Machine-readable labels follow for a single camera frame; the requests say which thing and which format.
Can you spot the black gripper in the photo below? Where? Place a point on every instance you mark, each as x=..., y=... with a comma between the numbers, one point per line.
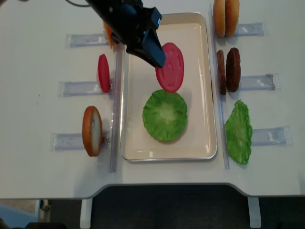
x=134, y=25

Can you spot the red tomato slice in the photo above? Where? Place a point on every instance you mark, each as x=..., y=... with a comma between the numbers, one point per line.
x=170, y=76
x=104, y=73

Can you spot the orange cheese slice outer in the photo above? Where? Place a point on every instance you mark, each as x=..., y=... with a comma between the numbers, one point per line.
x=108, y=34

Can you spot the red tomato slice in rack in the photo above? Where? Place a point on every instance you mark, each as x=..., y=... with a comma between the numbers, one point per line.
x=104, y=73

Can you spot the green lettuce leaf on bun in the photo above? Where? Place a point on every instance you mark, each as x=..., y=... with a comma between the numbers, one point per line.
x=164, y=116

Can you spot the brown meat patty inner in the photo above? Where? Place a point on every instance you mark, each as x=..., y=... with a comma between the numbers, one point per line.
x=221, y=72

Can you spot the brown meat patty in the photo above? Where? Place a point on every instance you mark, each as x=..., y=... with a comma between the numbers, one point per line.
x=221, y=72
x=233, y=70

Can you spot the brown meat patty outer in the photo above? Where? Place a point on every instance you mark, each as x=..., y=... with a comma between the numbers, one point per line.
x=233, y=70

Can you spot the bread bun slice left rack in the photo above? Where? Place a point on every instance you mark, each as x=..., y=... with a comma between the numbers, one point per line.
x=92, y=131

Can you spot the green lettuce leaf right rack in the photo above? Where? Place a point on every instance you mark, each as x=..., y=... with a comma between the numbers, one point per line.
x=239, y=132

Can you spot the white metal tray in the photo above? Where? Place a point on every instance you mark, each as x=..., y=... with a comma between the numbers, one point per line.
x=198, y=140

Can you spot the tan bun slice inner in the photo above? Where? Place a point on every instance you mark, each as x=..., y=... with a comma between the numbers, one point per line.
x=219, y=17

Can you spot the tan bun slice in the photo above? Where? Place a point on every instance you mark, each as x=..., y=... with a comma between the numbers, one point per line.
x=231, y=16
x=219, y=17

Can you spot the tan bun slice outer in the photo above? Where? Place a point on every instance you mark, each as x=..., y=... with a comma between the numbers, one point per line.
x=231, y=16

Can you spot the clear acrylic left rack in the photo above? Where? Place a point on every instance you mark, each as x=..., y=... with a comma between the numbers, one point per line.
x=63, y=142

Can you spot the clear acrylic rack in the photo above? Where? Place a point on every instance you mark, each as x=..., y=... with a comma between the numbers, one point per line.
x=268, y=82
x=63, y=142

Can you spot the clear acrylic right rack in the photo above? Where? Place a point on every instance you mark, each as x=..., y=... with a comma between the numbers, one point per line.
x=268, y=82

